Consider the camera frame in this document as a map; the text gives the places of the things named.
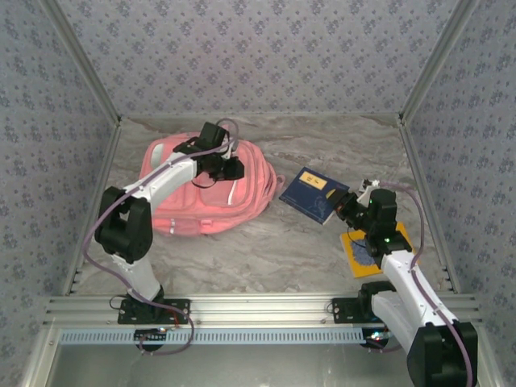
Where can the navy book with blue drawing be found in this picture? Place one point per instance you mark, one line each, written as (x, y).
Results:
(306, 193)

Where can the pink student backpack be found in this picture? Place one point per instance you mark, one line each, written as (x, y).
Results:
(189, 209)

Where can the yellow book with blue picture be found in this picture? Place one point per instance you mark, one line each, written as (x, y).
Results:
(354, 262)

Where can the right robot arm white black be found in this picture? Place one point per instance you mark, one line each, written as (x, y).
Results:
(403, 318)

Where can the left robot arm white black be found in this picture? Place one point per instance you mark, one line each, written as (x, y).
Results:
(137, 274)

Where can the small black controller board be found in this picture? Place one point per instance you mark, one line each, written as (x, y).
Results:
(373, 336)
(151, 335)

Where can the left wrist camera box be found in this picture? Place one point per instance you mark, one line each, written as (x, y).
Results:
(230, 152)

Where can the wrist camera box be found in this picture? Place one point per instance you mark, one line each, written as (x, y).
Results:
(369, 186)
(230, 152)

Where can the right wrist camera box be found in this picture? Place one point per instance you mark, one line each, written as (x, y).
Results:
(369, 186)

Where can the aluminium side rail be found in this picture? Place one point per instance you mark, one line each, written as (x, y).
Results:
(414, 161)
(108, 157)

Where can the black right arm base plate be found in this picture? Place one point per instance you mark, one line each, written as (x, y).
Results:
(342, 314)

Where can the aluminium mounting rail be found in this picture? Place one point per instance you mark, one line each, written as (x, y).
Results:
(258, 308)

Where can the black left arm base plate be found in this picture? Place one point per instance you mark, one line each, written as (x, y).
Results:
(181, 316)

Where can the aluminium frame post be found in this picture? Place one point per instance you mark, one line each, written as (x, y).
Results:
(434, 60)
(84, 60)

